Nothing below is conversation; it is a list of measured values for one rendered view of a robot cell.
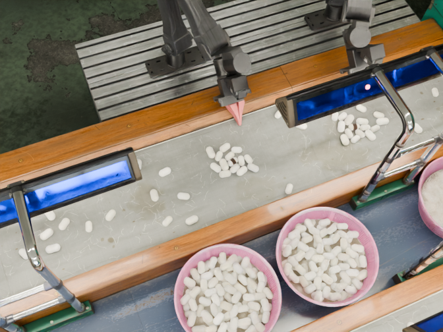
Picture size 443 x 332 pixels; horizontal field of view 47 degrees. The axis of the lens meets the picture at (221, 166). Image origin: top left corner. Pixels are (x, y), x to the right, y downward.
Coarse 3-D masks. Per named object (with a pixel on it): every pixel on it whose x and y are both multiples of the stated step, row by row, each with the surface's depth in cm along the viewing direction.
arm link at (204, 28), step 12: (180, 0) 137; (192, 0) 135; (192, 12) 136; (204, 12) 138; (192, 24) 139; (204, 24) 138; (216, 24) 140; (204, 36) 138; (216, 36) 140; (216, 48) 141
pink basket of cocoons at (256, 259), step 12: (204, 252) 130; (216, 252) 132; (228, 252) 133; (240, 252) 132; (252, 252) 130; (192, 264) 130; (264, 264) 130; (180, 276) 126; (276, 276) 127; (180, 288) 127; (276, 288) 127; (276, 300) 126; (180, 312) 124; (276, 312) 124
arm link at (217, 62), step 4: (216, 60) 143; (220, 60) 142; (216, 64) 143; (220, 64) 143; (216, 68) 144; (220, 68) 143; (216, 72) 145; (220, 72) 144; (224, 72) 143; (228, 76) 145
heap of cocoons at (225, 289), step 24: (216, 264) 133; (240, 264) 133; (192, 288) 129; (216, 288) 128; (240, 288) 128; (264, 288) 129; (192, 312) 126; (216, 312) 125; (240, 312) 126; (264, 312) 126
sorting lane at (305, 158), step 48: (384, 96) 158; (432, 96) 159; (192, 144) 148; (240, 144) 148; (288, 144) 149; (336, 144) 149; (384, 144) 150; (144, 192) 140; (192, 192) 141; (240, 192) 141; (0, 240) 132; (48, 240) 133; (96, 240) 133; (144, 240) 134; (0, 288) 126
